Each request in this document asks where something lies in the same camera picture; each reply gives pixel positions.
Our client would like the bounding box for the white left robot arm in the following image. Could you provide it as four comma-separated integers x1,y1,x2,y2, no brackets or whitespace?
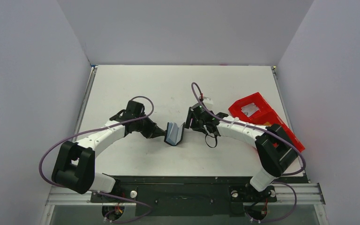
51,100,166,202

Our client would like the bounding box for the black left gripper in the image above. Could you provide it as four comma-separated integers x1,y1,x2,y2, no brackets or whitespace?
135,114,165,139

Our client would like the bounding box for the red plastic bin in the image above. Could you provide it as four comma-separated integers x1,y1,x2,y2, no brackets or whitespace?
228,92,306,152

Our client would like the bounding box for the aluminium frame rail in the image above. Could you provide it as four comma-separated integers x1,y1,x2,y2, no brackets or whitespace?
46,183,325,206

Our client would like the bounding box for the black leather card holder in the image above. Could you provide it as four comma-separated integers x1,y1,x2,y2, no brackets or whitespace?
164,122,185,146

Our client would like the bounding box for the silver card in bin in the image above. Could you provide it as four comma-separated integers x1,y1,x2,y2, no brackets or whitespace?
241,103,259,117

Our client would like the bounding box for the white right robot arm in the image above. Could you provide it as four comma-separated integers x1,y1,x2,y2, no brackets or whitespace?
186,104,298,200

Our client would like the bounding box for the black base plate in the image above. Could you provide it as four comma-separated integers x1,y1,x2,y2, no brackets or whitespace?
59,175,309,218

